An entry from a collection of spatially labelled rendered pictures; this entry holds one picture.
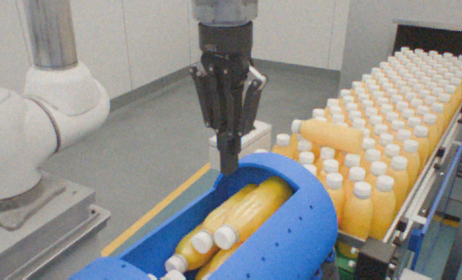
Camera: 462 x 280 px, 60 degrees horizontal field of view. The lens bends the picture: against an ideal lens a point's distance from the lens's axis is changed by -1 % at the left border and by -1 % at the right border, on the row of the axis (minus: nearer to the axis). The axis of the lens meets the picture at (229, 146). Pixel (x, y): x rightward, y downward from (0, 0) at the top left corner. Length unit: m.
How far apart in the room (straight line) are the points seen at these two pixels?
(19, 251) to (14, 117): 0.28
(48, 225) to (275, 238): 0.53
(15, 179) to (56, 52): 0.30
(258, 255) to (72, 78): 0.62
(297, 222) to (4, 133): 0.61
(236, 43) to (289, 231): 0.34
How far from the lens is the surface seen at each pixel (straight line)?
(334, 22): 5.26
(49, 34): 1.01
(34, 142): 0.98
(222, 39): 0.53
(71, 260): 1.08
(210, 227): 0.79
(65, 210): 1.01
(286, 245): 0.70
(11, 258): 0.97
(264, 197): 0.78
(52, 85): 1.02
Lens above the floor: 1.63
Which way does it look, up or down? 27 degrees down
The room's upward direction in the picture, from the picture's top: straight up
